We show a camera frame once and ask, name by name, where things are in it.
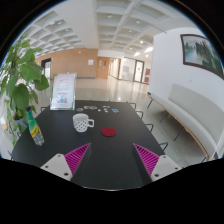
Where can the long white bench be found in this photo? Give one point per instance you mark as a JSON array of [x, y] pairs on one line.
[[199, 116]]

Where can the white polka dot mug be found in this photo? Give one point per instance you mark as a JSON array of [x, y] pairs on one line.
[[82, 122]]

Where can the white pink standing sign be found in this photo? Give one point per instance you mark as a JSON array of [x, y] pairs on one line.
[[63, 92]]

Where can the small blue card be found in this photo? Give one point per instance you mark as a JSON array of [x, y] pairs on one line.
[[115, 110]]

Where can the small coaster on table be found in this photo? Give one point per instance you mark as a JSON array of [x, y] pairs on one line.
[[80, 109]]

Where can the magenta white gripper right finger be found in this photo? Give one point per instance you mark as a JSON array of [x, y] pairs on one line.
[[156, 166]]

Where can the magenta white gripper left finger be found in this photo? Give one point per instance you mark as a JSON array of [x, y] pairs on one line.
[[65, 165]]

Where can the green leafy potted plant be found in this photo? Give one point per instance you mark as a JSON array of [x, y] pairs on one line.
[[20, 79]]

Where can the green plastic water bottle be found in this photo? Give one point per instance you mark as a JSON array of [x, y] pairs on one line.
[[34, 128]]

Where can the framed landscape picture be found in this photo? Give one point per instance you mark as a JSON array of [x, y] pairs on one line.
[[199, 52]]

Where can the red round coaster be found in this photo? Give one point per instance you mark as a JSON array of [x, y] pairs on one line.
[[108, 131]]

